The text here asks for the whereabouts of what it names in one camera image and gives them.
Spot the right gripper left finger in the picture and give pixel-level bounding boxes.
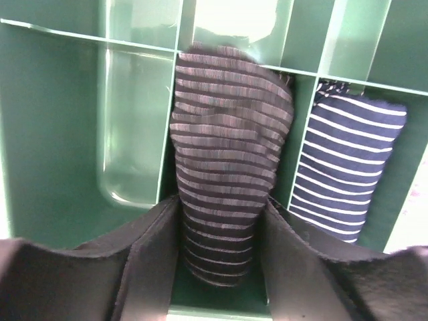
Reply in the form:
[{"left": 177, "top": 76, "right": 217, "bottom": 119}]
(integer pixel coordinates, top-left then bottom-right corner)
[{"left": 1, "top": 196, "right": 180, "bottom": 320}]

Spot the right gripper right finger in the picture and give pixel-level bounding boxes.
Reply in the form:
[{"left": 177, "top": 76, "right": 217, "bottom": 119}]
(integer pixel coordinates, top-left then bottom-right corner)
[{"left": 262, "top": 199, "right": 427, "bottom": 320}]

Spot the black pinstriped underwear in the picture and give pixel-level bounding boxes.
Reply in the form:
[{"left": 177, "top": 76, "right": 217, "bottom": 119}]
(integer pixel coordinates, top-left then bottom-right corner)
[{"left": 169, "top": 42, "right": 294, "bottom": 287}]

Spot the rolled blue striped underwear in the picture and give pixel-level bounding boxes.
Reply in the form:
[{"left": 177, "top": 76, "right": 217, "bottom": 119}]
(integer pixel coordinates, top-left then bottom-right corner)
[{"left": 289, "top": 80, "right": 407, "bottom": 243}]

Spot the green divided storage bin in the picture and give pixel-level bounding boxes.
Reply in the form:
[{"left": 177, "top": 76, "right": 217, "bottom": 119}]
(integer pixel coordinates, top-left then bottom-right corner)
[{"left": 1, "top": 1, "right": 427, "bottom": 320}]

